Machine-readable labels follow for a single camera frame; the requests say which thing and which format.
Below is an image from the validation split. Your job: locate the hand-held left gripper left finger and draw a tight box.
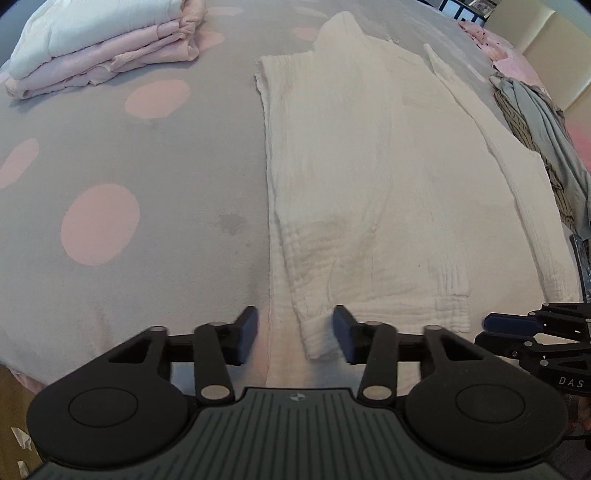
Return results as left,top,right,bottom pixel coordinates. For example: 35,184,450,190
108,305,259,401

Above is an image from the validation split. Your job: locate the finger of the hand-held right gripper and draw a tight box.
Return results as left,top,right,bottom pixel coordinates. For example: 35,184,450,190
475,331,591,361
485,302,591,335

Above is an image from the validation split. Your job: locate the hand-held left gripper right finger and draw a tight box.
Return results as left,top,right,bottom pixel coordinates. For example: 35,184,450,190
332,305,485,402

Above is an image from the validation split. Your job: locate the white muslin garment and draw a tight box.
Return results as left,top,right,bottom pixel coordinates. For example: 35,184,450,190
254,11,583,361

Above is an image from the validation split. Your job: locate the black smartphone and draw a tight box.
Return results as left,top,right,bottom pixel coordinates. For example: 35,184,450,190
570,233,591,305

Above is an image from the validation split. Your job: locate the grey pink-dotted bedspread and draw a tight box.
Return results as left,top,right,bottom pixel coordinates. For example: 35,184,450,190
0,0,591,398

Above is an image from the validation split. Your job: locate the plain pink pillow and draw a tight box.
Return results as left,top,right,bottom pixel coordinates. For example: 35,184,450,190
566,117,591,158

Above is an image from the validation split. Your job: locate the brown striped garment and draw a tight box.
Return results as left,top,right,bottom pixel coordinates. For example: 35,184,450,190
494,85,578,232

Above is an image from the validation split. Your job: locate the grey shirt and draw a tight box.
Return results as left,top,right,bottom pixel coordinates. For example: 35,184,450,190
489,74,591,232

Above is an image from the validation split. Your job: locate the white paper scrap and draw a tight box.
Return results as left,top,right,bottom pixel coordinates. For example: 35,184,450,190
9,427,34,452

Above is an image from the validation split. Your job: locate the pink crumpled garment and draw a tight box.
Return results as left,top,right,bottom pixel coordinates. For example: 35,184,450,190
457,18,548,88

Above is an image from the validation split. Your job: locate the folded pale pink garment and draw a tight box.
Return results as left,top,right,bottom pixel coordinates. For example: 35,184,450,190
4,41,200,100

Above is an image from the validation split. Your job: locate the white nightstand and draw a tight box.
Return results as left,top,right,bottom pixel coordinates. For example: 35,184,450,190
438,0,490,21

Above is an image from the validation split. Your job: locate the folded white garment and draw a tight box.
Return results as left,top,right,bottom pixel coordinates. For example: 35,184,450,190
9,0,185,79

